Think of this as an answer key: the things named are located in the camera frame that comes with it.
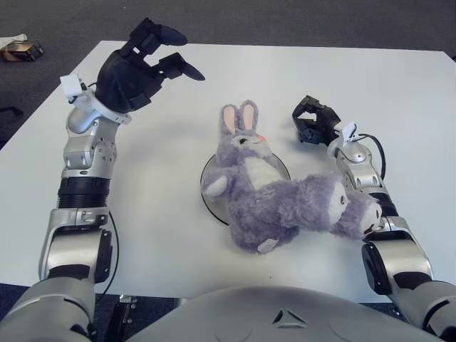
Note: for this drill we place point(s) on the metal table leg bracket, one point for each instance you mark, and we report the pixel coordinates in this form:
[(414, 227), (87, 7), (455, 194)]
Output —
[(127, 299)]

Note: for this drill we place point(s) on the white paper on floor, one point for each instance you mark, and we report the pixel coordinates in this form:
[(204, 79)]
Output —
[(12, 39)]

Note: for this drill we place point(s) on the black chair base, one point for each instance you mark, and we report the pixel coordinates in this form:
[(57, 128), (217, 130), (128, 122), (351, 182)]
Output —
[(10, 110)]

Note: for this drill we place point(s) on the white plate with black rim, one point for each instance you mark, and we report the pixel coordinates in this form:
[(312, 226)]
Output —
[(217, 206)]

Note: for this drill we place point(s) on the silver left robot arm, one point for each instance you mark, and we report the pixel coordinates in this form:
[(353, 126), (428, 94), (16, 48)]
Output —
[(85, 156)]

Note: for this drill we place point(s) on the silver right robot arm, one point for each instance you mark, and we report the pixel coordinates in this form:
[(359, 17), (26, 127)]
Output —
[(399, 249)]

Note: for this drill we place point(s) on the purple plush bunny doll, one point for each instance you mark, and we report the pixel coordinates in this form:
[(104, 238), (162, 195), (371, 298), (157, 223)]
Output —
[(260, 203)]

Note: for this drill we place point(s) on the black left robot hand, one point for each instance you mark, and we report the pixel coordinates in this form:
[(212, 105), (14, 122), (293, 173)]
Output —
[(121, 78)]

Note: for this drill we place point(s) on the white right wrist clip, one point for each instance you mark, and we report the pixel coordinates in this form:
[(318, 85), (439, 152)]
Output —
[(350, 132)]

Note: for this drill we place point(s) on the dark box on floor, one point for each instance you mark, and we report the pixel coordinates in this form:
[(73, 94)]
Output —
[(25, 51)]

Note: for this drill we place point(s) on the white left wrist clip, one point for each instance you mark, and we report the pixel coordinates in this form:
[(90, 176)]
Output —
[(71, 85)]

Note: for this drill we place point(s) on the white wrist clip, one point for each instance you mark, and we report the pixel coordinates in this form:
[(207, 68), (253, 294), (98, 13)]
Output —
[(350, 132), (71, 85)]

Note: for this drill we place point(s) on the silver robot torso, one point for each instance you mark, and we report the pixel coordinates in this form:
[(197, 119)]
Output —
[(285, 317)]

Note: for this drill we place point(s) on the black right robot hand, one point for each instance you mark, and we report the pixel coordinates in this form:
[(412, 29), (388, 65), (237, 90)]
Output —
[(326, 123)]

